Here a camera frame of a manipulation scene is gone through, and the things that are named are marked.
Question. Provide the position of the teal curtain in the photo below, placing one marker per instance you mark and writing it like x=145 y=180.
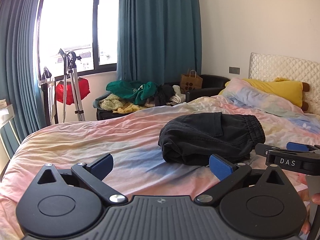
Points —
x=17 y=67
x=160 y=30

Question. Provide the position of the white dressing table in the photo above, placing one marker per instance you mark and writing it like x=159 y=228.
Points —
x=7 y=117

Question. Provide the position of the black folded rack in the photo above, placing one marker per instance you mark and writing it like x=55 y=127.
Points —
x=48 y=100

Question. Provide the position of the black hanging garment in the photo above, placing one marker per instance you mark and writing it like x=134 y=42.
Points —
x=46 y=73

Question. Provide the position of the brown paper bag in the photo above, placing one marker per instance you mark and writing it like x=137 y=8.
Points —
x=191 y=82

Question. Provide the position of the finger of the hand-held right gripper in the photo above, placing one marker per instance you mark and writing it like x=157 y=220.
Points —
x=297 y=147
x=285 y=161

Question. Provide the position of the yellow plush pillow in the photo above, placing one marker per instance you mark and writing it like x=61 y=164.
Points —
x=280 y=88

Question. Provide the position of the white quilted headboard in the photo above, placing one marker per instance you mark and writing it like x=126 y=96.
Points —
x=282 y=66

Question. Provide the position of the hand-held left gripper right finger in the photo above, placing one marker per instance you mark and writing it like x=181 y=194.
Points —
x=221 y=168

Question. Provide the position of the pale knit cloth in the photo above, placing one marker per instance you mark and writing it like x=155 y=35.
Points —
x=110 y=102

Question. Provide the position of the tissue box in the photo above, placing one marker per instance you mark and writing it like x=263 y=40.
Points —
x=3 y=104

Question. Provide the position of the black-framed window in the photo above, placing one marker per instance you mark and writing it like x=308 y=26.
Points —
x=67 y=25

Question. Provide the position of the person's right hand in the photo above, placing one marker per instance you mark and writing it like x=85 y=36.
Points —
x=303 y=190

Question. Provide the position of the bed with pastel duvet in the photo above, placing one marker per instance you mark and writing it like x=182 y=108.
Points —
x=87 y=137

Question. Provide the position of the black pants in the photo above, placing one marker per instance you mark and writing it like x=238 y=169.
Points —
x=207 y=135

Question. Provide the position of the pastel pillow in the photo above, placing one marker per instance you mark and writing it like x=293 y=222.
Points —
x=250 y=96

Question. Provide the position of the white garment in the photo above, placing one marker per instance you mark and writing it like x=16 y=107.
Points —
x=178 y=93

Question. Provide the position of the green garment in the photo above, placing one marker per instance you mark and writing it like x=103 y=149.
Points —
x=125 y=88

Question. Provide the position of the red garment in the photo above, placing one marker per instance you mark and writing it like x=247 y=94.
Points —
x=82 y=90

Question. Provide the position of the black leather sofa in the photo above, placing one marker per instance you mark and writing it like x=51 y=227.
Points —
x=215 y=82

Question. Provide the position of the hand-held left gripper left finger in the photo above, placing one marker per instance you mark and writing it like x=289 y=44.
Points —
x=101 y=167

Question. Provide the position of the grey wall switch plate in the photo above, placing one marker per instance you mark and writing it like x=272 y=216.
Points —
x=234 y=70

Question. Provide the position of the dark garment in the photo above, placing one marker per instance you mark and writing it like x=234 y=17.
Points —
x=163 y=95

